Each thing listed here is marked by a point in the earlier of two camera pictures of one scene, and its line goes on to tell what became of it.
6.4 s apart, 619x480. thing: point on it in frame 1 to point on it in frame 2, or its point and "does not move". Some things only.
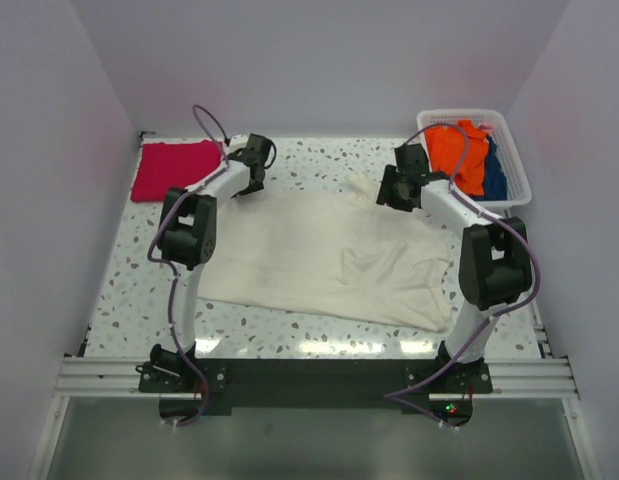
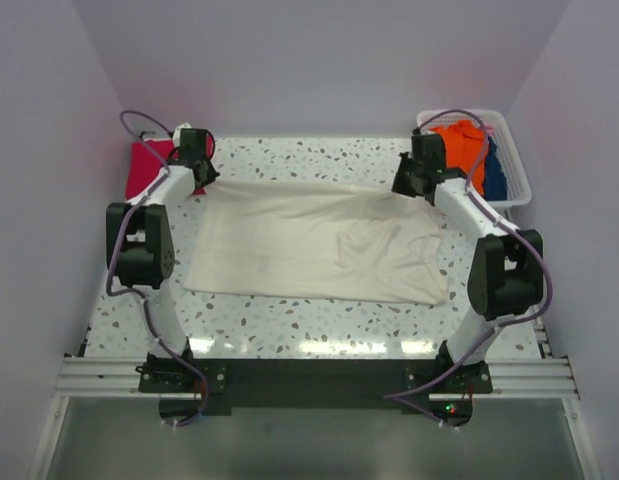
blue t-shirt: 494,180 does not move
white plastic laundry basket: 517,180 does not move
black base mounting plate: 194,388 does not move
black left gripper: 250,190 to 211,174
